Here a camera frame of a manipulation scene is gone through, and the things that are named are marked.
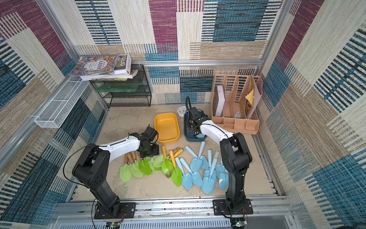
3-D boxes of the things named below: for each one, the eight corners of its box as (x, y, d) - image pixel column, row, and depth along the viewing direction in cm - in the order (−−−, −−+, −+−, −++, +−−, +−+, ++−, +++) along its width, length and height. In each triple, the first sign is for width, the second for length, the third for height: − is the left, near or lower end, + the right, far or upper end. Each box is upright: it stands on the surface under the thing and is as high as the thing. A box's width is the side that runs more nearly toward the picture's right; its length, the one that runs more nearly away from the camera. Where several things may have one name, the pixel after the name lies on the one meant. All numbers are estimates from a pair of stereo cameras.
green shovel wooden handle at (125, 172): (120, 183, 84) (119, 182, 82) (121, 157, 94) (120, 155, 92) (131, 180, 85) (130, 179, 83) (131, 155, 95) (130, 153, 93)
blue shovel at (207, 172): (203, 176, 85) (204, 174, 81) (206, 152, 95) (207, 149, 91) (208, 178, 84) (209, 175, 81) (211, 153, 94) (212, 150, 91)
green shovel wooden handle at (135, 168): (135, 181, 85) (134, 180, 83) (125, 157, 94) (124, 156, 93) (144, 175, 87) (144, 174, 85) (134, 152, 96) (133, 151, 95)
